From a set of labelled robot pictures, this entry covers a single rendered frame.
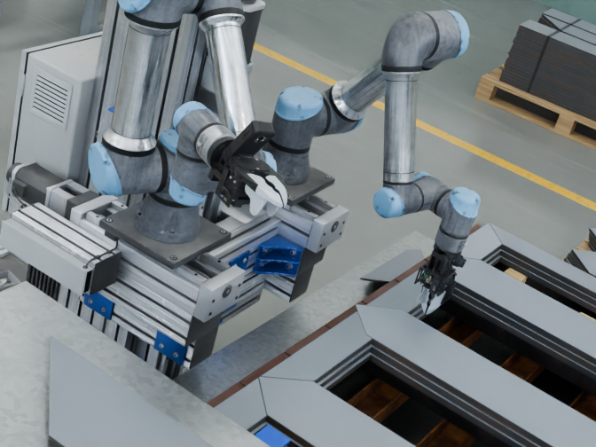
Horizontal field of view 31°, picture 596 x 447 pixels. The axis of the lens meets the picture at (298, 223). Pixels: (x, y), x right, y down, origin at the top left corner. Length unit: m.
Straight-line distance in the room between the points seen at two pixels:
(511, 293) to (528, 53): 3.98
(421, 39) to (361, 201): 2.74
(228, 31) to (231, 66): 0.07
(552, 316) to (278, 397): 0.96
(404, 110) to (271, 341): 0.73
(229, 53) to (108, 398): 0.74
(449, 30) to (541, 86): 4.33
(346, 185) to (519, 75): 1.98
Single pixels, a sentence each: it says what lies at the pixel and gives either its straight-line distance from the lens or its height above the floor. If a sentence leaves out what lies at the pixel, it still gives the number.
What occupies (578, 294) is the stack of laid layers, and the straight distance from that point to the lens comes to 3.25.
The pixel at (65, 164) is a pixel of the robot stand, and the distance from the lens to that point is 2.81.
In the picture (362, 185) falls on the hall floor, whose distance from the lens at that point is 5.38.
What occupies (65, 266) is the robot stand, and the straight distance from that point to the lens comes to 2.52.
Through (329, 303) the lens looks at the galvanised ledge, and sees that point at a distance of 3.08.
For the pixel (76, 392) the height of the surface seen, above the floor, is 1.07.
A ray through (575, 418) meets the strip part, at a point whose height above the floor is 0.87.
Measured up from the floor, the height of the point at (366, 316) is 0.87.
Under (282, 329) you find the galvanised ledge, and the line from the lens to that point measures 2.92.
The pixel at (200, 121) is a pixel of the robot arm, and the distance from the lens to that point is 2.04.
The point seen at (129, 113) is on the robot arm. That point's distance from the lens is 2.29.
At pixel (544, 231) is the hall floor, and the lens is 5.56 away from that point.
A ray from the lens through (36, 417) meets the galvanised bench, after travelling 1.92.
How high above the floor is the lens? 2.31
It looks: 28 degrees down
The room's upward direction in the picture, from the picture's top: 16 degrees clockwise
